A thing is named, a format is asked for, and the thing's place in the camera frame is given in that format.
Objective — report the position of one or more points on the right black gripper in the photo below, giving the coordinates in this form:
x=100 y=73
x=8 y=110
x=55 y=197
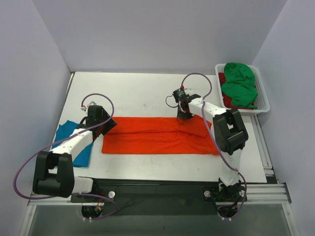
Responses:
x=184 y=114

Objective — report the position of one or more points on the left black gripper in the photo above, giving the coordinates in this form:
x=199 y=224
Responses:
x=108 y=124

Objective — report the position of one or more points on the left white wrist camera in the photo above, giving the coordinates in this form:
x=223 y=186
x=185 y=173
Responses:
x=85 y=107

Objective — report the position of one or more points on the white plastic basket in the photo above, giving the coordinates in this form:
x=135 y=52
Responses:
x=261 y=101

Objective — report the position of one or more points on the orange t shirt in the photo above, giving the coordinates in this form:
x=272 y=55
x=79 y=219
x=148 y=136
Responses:
x=158 y=135

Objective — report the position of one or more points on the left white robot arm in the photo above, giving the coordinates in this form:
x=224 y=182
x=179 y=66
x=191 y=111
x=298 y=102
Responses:
x=54 y=173

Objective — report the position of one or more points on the folded blue t shirt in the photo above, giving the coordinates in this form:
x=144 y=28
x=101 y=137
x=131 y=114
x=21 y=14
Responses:
x=65 y=130

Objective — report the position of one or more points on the dark red t shirt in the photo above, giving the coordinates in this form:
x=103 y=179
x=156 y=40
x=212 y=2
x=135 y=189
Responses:
x=226 y=100

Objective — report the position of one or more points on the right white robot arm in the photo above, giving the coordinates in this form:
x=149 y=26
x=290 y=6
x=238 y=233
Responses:
x=226 y=129

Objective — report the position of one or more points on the green t shirt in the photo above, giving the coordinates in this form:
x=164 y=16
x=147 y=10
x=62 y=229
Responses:
x=240 y=85

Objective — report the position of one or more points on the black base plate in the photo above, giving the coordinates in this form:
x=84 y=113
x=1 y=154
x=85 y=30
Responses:
x=161 y=198

